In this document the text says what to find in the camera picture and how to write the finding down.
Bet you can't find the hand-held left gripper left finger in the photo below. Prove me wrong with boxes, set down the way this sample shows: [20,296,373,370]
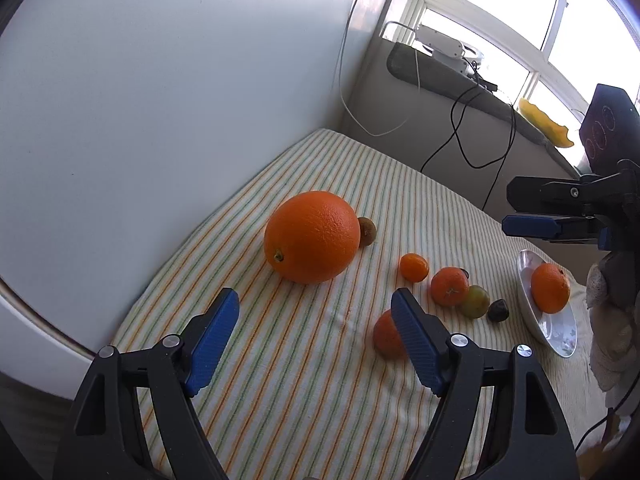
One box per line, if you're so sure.
[52,287,241,480]

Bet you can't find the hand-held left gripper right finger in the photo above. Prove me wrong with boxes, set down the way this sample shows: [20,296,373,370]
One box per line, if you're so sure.
[391,287,581,480]

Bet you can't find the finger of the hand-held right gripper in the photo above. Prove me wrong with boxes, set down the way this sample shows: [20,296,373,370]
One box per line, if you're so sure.
[506,175,597,215]
[501,214,613,252]

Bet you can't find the tiny tangerine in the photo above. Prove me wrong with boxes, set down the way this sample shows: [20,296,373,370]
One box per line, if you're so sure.
[400,253,430,282]

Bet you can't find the white floral plate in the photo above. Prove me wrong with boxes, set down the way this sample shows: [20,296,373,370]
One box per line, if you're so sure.
[516,249,578,358]

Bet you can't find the large orange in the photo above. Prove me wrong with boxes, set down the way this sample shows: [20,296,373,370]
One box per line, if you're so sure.
[264,191,362,285]

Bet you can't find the person's right hand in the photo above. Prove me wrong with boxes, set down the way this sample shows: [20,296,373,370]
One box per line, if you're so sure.
[586,255,640,395]

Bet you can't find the medium orange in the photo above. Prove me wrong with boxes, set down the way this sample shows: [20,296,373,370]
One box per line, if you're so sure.
[530,262,571,315]

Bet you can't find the yellow wavy bowl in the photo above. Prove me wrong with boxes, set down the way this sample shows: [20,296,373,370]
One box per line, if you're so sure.
[518,97,575,148]

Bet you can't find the striped green orange cloth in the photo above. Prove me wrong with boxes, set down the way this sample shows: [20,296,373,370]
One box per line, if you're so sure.
[112,129,616,480]

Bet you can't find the dark green windowsill cover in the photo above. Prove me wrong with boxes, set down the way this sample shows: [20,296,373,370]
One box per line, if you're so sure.
[386,40,581,181]

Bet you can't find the white power adapter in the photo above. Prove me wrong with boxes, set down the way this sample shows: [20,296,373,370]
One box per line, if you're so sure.
[417,25,481,78]

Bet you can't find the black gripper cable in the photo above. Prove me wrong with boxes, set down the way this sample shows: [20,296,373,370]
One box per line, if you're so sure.
[574,400,623,456]

